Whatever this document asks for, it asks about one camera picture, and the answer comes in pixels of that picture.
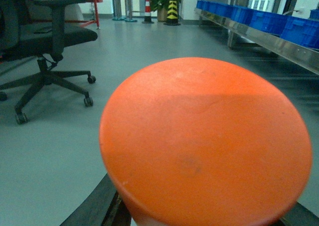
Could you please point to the yellow black striped bollard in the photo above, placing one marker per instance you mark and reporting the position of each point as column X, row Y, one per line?
column 172, row 14

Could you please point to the black office chair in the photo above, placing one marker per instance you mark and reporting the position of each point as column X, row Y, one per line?
column 20, row 38

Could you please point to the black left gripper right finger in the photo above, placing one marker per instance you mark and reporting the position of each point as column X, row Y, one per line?
column 299, row 216

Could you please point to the red white traffic cone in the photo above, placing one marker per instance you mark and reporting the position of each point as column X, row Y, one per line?
column 147, row 16

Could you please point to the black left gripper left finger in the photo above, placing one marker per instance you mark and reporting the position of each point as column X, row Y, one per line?
column 103, row 207

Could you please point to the row of blue bins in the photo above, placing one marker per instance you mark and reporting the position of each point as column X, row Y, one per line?
column 304, row 32

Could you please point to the red metal frame table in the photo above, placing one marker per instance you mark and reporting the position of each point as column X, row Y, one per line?
column 85, row 14

